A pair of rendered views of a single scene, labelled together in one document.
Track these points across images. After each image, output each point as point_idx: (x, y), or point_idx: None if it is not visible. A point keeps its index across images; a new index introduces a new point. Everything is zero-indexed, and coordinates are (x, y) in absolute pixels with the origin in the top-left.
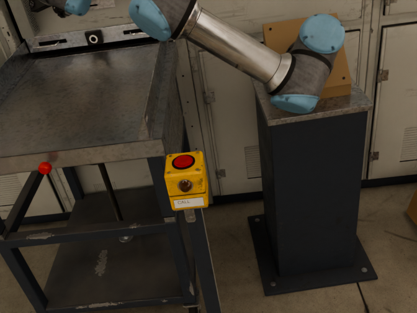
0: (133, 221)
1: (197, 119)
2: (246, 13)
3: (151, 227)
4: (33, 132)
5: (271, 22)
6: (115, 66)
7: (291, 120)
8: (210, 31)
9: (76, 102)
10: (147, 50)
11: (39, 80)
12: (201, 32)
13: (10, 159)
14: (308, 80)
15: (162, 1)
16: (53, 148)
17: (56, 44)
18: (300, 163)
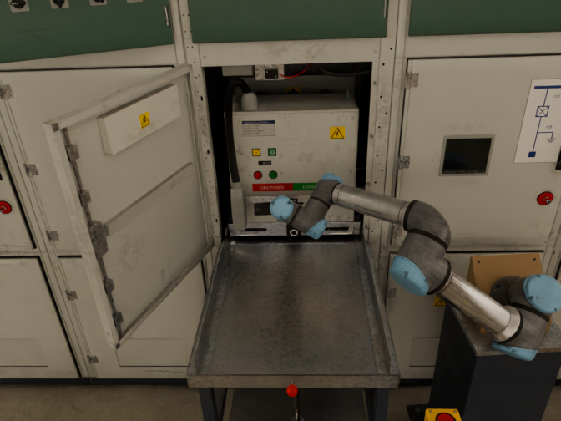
0: None
1: None
2: None
3: None
4: (270, 347)
5: (463, 237)
6: (320, 267)
7: (498, 353)
8: (458, 292)
9: (298, 311)
10: (346, 251)
11: (250, 274)
12: (451, 293)
13: (259, 377)
14: (533, 337)
15: (427, 271)
16: (299, 372)
17: (258, 233)
18: (494, 387)
